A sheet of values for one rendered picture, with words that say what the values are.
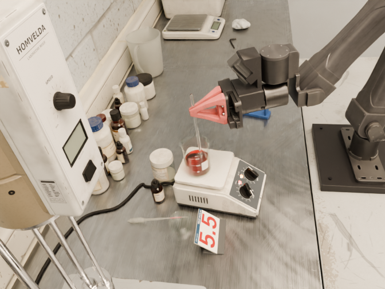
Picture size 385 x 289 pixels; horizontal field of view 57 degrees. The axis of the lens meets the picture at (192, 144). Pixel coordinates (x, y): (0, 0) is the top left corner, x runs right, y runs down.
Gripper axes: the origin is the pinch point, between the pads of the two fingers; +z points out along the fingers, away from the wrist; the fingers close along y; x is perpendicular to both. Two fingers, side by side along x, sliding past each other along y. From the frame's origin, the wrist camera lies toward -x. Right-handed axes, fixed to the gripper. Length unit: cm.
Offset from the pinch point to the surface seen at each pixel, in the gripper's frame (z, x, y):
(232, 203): -4.5, 20.1, 9.7
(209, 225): 1.7, 22.6, 12.4
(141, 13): 8, 14, -99
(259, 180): -12.6, 21.7, 3.7
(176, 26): -6, 20, -93
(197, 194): 2.8, 18.8, 6.0
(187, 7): -13, 20, -110
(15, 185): 19.9, -21.5, 35.0
